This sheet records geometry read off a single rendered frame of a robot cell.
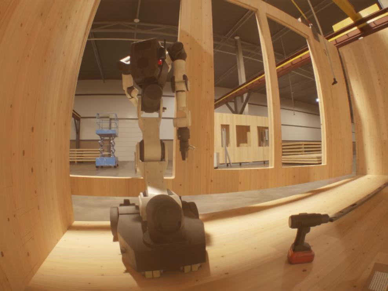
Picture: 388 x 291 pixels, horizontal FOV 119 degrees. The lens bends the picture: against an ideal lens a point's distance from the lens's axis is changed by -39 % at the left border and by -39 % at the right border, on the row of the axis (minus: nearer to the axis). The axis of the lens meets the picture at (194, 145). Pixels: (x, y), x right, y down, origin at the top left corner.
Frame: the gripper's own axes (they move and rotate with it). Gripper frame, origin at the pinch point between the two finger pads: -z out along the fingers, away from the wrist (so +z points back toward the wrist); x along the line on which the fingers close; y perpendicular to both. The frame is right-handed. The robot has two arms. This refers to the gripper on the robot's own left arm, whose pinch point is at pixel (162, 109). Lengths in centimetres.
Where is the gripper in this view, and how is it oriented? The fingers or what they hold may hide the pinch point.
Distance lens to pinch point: 193.0
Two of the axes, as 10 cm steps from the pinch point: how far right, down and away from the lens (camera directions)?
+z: -9.4, -0.3, -3.3
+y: 0.2, -10.0, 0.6
